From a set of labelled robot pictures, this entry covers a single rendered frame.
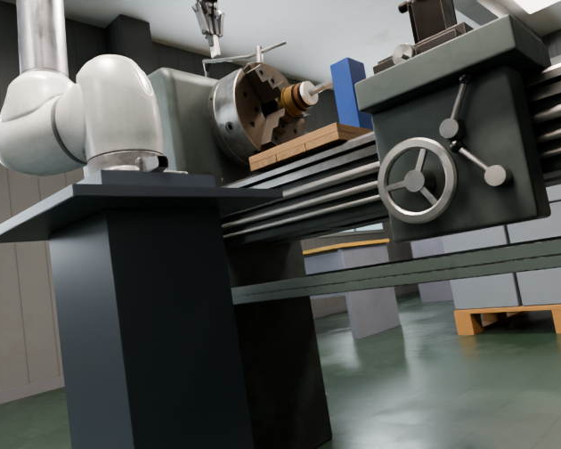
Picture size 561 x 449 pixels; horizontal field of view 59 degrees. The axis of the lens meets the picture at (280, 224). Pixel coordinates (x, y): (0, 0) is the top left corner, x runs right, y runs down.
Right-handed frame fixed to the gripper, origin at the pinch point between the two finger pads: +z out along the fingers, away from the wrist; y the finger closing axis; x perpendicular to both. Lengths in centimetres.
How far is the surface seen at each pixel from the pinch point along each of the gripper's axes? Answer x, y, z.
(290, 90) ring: -28.3, 0.2, 25.8
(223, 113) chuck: -11.3, -11.7, 28.4
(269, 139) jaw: -19.9, -3.1, 38.1
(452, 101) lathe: -82, -22, 52
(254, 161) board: -23, -14, 46
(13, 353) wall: 281, 22, 103
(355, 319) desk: 109, 206, 122
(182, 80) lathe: -1.2, -16.5, 15.1
